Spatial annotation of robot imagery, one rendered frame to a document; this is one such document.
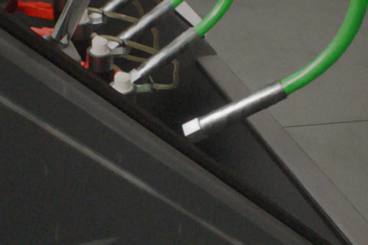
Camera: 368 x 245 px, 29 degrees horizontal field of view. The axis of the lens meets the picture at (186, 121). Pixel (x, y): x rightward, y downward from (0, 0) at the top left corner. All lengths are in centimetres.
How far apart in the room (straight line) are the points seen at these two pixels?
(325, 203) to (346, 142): 190
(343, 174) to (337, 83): 67
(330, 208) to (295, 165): 8
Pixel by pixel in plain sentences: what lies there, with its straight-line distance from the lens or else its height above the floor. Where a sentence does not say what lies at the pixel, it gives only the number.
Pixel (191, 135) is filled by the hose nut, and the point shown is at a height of 111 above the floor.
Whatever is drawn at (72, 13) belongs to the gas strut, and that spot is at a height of 133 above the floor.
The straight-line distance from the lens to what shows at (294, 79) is 60.
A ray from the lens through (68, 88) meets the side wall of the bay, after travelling 27.
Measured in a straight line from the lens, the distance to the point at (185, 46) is 78.
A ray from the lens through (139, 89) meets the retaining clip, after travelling 70.
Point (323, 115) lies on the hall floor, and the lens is 286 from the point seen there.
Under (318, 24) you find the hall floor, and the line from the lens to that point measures 364.
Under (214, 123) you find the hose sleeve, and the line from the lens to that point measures 61.
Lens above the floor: 145
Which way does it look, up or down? 33 degrees down
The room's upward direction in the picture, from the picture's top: 5 degrees clockwise
